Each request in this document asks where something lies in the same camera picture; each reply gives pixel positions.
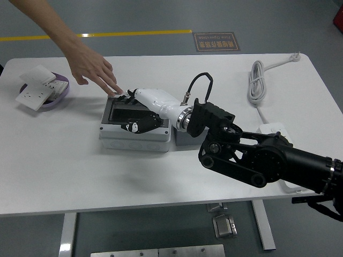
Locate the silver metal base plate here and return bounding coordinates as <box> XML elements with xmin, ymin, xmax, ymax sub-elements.
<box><xmin>90</xmin><ymin>244</ymin><xmax>226</xmax><ymax>257</ymax></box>

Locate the white socket with printed label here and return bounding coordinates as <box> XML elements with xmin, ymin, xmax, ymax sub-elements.
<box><xmin>44</xmin><ymin>79</ymin><xmax>69</xmax><ymax>102</ymax></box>

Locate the silver metal floor box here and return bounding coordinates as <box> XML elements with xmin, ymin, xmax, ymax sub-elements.
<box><xmin>212</xmin><ymin>214</ymin><xmax>238</xmax><ymax>239</ymax></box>

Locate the purple tray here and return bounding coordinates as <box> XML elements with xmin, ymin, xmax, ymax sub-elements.
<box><xmin>19</xmin><ymin>71</ymin><xmax>71</xmax><ymax>109</ymax></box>

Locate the white table leg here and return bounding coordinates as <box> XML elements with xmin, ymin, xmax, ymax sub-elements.
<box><xmin>251</xmin><ymin>199</ymin><xmax>277</xmax><ymax>251</ymax></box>
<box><xmin>58</xmin><ymin>213</ymin><xmax>78</xmax><ymax>257</ymax></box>

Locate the grey cube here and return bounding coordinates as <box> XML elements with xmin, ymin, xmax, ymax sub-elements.
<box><xmin>174</xmin><ymin>127</ymin><xmax>210</xmax><ymax>147</ymax></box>

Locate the white switch plate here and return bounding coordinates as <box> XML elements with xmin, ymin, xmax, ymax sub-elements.
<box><xmin>19</xmin><ymin>64</ymin><xmax>57</xmax><ymax>86</ymax></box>

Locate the white power cord with plug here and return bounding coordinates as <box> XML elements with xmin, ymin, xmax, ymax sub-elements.
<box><xmin>247</xmin><ymin>52</ymin><xmax>302</xmax><ymax>125</ymax></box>

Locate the white wall socket plate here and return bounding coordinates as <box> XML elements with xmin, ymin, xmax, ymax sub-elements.
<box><xmin>15</xmin><ymin>81</ymin><xmax>54</xmax><ymax>111</ymax></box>

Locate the brown floor sign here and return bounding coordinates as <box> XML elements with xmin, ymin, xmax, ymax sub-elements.
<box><xmin>192</xmin><ymin>32</ymin><xmax>241</xmax><ymax>52</ymax></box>

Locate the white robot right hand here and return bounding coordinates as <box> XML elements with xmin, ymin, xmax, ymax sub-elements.
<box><xmin>116</xmin><ymin>87</ymin><xmax>185</xmax><ymax>134</ymax></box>

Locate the small metal floor bracket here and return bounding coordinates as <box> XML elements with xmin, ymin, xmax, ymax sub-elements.
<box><xmin>206</xmin><ymin>203</ymin><xmax>228</xmax><ymax>214</ymax></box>

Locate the grey electrical box with lid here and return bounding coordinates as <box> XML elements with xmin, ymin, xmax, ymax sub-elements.
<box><xmin>98</xmin><ymin>90</ymin><xmax>172</xmax><ymax>153</ymax></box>

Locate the red object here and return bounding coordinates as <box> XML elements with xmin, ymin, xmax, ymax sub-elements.
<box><xmin>332</xmin><ymin>5</ymin><xmax>343</xmax><ymax>27</ymax></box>

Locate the person's left hand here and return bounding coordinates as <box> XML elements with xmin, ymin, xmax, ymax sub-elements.
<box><xmin>66</xmin><ymin>44</ymin><xmax>124</xmax><ymax>95</ymax></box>

